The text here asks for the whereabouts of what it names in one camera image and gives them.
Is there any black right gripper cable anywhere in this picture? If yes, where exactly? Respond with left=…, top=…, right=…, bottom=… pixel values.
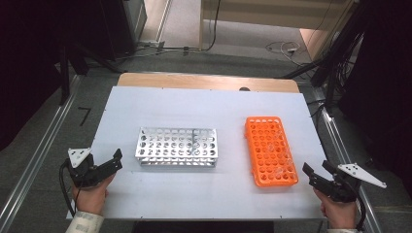
left=353, top=185, right=367, bottom=232

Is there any black metal stand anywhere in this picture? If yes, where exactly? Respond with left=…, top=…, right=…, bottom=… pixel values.
left=57, top=42, right=124, bottom=106
left=278, top=0, right=367, bottom=111

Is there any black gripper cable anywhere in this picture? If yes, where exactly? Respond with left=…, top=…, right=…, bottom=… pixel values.
left=353, top=185, right=367, bottom=232
left=58, top=160, right=79, bottom=217

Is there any silver metal test tube rack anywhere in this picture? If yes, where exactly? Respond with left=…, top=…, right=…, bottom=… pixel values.
left=134, top=126, right=219, bottom=168

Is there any wooden table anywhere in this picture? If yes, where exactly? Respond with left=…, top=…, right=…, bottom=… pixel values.
left=117, top=72, right=300, bottom=94

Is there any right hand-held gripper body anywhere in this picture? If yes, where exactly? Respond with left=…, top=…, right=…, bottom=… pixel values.
left=319, top=162, right=388, bottom=204

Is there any light wooden furniture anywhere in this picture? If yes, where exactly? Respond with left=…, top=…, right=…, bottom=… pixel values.
left=198, top=0, right=358, bottom=62

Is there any clear test tube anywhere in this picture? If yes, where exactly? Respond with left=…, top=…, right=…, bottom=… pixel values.
left=266, top=125, right=286, bottom=154
left=277, top=155, right=293, bottom=179

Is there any white floor cable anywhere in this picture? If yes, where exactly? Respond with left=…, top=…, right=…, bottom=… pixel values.
left=265, top=41, right=302, bottom=61

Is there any person's right hand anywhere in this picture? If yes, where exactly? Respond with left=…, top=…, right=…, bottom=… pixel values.
left=313, top=187, right=358, bottom=230

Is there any dark curtain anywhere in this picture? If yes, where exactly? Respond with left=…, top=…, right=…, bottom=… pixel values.
left=338, top=0, right=412, bottom=198
left=0, top=0, right=66, bottom=151

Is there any black floor cable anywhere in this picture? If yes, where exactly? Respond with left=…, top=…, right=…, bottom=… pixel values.
left=200, top=0, right=222, bottom=52

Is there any person's left hand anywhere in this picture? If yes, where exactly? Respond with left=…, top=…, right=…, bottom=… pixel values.
left=71, top=173, right=117, bottom=216

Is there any white table board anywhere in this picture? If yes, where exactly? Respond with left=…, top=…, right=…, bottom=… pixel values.
left=66, top=85, right=348, bottom=221

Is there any aluminium floor rail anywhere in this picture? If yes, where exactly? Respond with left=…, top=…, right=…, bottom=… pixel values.
left=310, top=86, right=383, bottom=233
left=0, top=74, right=82, bottom=232

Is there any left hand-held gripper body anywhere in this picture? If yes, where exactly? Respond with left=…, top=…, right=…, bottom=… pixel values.
left=65, top=147, right=105, bottom=189

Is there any grey cabinet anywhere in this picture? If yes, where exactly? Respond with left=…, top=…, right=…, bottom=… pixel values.
left=122, top=0, right=148, bottom=43

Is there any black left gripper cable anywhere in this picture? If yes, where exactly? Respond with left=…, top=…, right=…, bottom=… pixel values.
left=58, top=160, right=79, bottom=217

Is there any orange plastic test tube rack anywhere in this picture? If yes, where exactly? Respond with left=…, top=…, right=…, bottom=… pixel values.
left=244, top=116, right=299, bottom=188

